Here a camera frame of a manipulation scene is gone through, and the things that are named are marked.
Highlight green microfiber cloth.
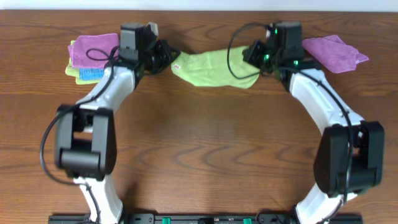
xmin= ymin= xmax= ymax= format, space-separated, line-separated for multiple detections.
xmin=171 ymin=46 xmax=259 ymax=89

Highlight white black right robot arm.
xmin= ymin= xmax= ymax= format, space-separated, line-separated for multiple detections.
xmin=243 ymin=22 xmax=384 ymax=223

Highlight purple folded cloth on stack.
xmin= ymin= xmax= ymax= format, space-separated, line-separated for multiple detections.
xmin=68 ymin=33 xmax=119 ymax=68

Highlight loose purple cloth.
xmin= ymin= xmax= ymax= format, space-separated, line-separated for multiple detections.
xmin=302 ymin=35 xmax=369 ymax=74

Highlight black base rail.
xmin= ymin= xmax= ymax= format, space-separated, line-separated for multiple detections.
xmin=48 ymin=213 xmax=364 ymax=224

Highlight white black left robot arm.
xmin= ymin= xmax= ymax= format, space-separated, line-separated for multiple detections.
xmin=49 ymin=22 xmax=180 ymax=223

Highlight light green cloth under stack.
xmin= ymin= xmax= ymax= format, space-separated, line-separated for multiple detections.
xmin=65 ymin=37 xmax=103 ymax=85

